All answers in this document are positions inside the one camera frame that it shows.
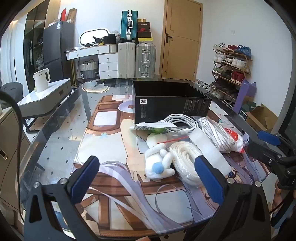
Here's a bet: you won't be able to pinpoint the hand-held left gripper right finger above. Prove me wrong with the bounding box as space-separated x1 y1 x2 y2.
185 155 272 241

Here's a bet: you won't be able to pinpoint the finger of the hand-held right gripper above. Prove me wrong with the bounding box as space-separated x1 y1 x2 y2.
257 130 293 151
246 139 282 166

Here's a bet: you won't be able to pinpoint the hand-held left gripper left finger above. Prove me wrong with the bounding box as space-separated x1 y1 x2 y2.
23 156 102 241

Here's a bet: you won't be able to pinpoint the white foam sheet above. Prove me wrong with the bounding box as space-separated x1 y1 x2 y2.
190 128 232 173

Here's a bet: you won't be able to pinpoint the clear bag of tubing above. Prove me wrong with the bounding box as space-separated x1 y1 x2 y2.
169 141 208 187

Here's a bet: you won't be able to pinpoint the red label bag of cord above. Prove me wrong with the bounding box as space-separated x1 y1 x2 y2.
198 117 244 153

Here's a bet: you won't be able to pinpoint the white plush toy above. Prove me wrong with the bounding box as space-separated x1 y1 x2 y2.
144 133 176 180

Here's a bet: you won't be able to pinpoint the white cable bundle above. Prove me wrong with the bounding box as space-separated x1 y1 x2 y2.
159 113 199 135

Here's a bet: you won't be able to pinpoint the green and white snack packet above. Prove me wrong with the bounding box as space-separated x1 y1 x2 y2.
129 122 177 135

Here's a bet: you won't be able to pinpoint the black cardboard box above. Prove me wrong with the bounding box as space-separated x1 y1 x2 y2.
132 80 212 125

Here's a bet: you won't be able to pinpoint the open cardboard box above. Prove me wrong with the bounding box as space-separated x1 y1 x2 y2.
245 103 278 132

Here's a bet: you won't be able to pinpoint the printed desk mat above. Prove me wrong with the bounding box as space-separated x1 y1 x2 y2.
73 94 271 234

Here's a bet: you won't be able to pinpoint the green box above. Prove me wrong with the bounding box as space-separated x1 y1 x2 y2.
239 102 256 121

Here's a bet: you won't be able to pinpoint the purple bag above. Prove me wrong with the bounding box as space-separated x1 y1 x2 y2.
232 79 257 114

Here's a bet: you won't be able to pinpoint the wooden shoe rack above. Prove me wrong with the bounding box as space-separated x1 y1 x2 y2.
211 43 253 107

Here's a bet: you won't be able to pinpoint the loose pairs of sneakers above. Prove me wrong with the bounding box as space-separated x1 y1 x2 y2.
195 79 218 93

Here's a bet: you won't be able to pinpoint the beige drawer cabinet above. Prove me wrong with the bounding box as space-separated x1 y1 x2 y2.
0 107 31 209

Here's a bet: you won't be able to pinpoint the collection of sneakers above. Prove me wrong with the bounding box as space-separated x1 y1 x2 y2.
212 42 252 105

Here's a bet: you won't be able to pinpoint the white side cabinet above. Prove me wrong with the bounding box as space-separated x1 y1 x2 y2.
18 79 72 117

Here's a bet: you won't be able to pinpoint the white electric kettle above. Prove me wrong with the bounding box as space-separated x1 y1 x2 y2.
33 68 51 93

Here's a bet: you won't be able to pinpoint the striped wicker basket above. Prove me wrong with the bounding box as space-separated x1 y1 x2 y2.
79 61 97 80

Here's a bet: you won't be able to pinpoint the dark padded jacket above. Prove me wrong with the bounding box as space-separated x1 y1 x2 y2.
0 82 24 107

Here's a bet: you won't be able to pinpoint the white vanity desk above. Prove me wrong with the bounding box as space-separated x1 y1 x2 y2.
65 44 119 80

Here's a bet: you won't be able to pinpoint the wooden door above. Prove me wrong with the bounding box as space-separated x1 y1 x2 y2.
161 0 203 80

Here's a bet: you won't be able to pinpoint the white suitcase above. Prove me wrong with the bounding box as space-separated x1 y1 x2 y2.
118 42 136 78

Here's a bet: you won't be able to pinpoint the silver suitcase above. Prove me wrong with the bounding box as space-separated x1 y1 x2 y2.
135 44 157 78

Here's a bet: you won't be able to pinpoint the dark grey fridge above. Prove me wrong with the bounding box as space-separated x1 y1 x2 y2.
43 21 75 80

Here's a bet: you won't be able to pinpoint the black bag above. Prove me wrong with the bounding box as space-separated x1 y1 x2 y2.
103 34 117 45

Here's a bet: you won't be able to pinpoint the oval mirror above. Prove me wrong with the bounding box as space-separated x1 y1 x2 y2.
79 27 110 47

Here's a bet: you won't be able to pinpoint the glass door wardrobe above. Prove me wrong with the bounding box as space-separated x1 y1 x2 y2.
23 0 60 93

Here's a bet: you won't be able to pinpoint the teal suitcase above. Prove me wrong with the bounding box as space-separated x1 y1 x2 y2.
120 10 138 42

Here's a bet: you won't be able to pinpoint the flat cardboard carton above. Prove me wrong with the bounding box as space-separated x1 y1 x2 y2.
67 8 77 24

